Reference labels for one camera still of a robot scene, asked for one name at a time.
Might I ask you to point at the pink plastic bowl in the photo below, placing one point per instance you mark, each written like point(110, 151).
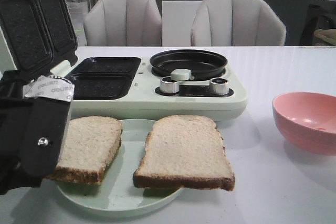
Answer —
point(307, 120)

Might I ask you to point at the black round frying pan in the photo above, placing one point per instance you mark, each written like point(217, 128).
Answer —
point(203, 64)

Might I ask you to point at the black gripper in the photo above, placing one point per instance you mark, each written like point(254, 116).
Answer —
point(34, 122)

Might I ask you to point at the left grey upholstered chair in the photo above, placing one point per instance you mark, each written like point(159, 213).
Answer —
point(123, 23)

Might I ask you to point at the breakfast maker hinged lid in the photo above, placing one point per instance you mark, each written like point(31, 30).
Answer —
point(37, 36)

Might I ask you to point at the dark appliance at right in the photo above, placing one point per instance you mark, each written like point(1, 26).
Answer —
point(320, 15)

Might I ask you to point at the left silver control knob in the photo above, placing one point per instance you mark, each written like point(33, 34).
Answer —
point(169, 86)

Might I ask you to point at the pale green round plate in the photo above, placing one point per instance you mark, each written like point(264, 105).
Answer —
point(116, 195)

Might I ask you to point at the right silver control knob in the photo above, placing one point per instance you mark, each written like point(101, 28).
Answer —
point(219, 86)

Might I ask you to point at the right grey upholstered chair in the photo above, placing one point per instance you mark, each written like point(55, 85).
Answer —
point(237, 23)

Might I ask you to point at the silver control knob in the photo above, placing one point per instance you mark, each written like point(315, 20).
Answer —
point(169, 86)
point(219, 86)

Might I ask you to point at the pale green breakfast maker base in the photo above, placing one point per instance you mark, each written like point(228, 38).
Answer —
point(126, 88)

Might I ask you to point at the white bread slice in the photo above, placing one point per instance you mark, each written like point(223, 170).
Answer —
point(184, 151)
point(91, 144)

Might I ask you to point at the grey upholstered chair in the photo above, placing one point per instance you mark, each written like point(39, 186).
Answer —
point(123, 23)
point(237, 23)

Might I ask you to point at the white refrigerator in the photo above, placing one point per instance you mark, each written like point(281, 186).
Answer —
point(177, 19)

